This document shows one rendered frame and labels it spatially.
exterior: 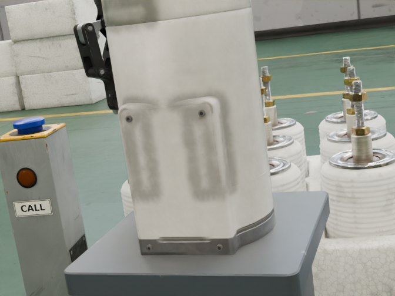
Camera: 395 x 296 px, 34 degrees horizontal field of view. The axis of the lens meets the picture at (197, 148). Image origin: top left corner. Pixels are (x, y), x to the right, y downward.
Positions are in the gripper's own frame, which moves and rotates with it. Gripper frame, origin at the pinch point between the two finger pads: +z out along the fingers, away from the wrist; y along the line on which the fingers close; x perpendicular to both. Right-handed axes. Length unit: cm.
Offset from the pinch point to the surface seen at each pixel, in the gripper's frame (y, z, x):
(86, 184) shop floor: -40, 34, -92
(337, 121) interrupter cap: -30.0, 9.6, 3.3
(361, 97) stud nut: -15.2, 2.9, 19.0
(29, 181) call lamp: 9.9, 9.1, -13.3
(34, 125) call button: 7.5, 2.5, -14.0
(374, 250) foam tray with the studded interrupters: -9.7, 17.7, 23.0
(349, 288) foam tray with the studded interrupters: -7.9, 21.8, 20.7
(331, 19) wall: -422, 21, -308
